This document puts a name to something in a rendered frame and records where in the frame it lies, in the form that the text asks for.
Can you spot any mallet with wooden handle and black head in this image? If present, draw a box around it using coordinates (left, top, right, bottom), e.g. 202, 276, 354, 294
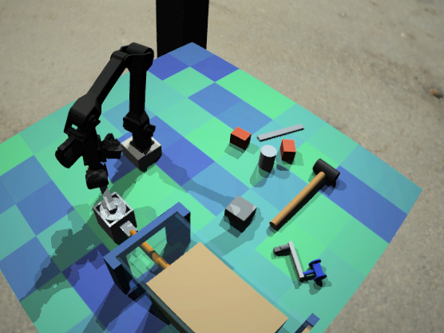
269, 158, 340, 228

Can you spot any orange-red block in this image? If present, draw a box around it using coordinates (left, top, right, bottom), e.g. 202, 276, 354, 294
280, 139, 296, 161
230, 126, 252, 149

